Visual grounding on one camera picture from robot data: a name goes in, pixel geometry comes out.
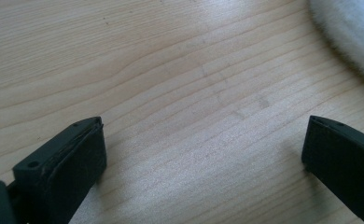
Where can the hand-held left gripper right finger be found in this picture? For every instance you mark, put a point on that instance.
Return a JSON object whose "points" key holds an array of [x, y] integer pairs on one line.
{"points": [[342, 155]]}

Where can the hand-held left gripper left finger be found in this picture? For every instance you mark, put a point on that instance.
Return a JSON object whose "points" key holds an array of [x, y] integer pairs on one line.
{"points": [[62, 168]]}

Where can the white fluffy cloth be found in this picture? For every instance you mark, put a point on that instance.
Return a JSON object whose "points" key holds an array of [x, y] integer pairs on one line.
{"points": [[354, 28]]}

